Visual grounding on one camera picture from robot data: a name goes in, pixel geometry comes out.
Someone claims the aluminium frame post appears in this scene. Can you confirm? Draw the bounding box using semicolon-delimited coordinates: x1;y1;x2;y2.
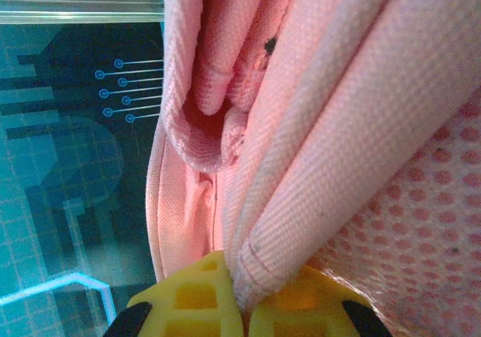
0;0;166;24

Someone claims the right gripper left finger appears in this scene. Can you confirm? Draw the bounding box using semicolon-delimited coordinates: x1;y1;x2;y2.
103;250;245;337

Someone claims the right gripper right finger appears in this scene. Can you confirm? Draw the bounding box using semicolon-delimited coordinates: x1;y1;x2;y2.
247;265;395;337

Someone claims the pink backpack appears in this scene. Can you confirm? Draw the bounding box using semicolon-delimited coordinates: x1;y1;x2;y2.
144;0;481;337

